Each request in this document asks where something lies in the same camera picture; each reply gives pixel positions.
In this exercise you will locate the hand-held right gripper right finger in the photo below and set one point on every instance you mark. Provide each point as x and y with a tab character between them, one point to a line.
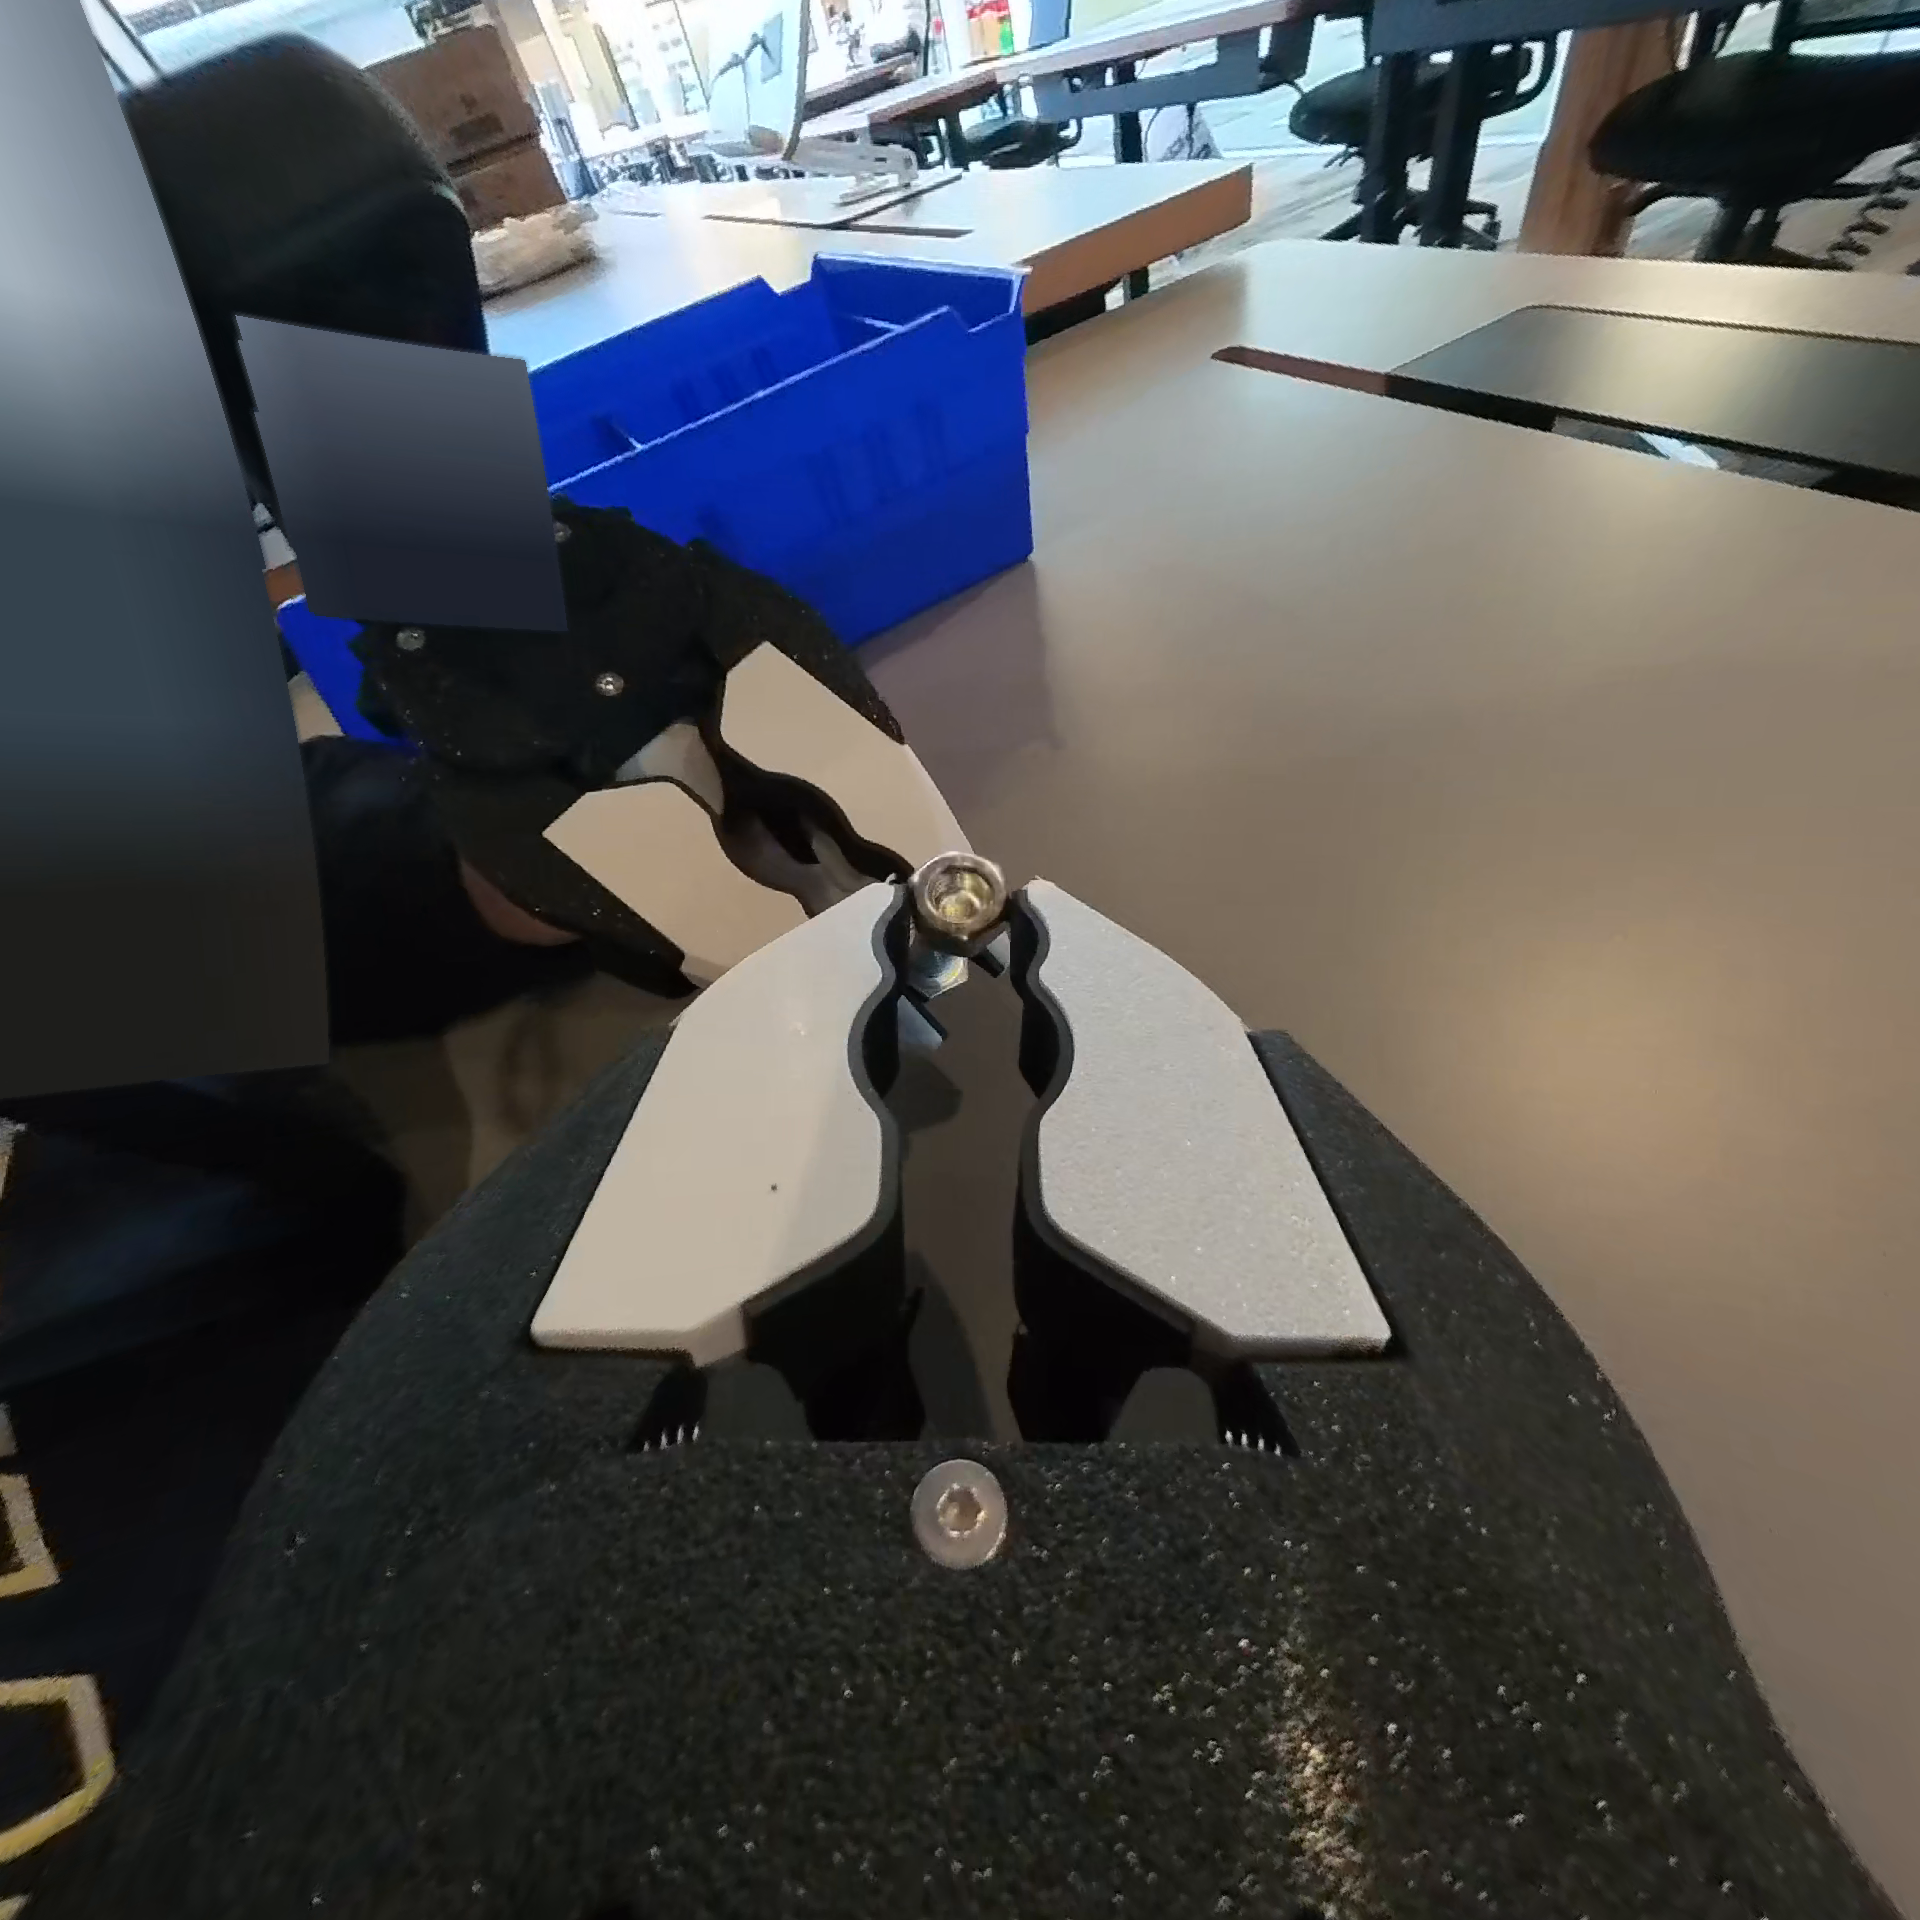
1185	1156

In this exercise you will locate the wood-edged grey desk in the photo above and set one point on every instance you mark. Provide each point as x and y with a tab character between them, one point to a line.
1049	224

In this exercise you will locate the black chair back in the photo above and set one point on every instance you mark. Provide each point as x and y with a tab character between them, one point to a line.
303	196

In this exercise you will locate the person's left hand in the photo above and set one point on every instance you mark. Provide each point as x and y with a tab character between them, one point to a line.
520	910

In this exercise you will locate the dark clothing with yellow print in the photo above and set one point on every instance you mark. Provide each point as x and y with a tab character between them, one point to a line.
91	1350

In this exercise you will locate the black office chair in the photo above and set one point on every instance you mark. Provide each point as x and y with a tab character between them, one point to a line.
1411	103
1756	119

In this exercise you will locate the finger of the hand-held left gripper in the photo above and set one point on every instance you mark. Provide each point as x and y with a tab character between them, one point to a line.
660	854
855	750

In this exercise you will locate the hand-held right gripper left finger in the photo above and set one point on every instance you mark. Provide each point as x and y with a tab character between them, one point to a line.
750	1169

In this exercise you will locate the blue plastic divided bin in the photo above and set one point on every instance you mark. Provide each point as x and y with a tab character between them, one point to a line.
841	480

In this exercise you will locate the wooden post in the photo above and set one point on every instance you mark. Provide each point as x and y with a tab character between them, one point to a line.
1592	119

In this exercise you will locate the brown cardboard boxes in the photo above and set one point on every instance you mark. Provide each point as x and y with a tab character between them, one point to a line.
481	119

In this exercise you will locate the silver socket head bolt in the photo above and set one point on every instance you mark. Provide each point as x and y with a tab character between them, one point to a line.
962	895

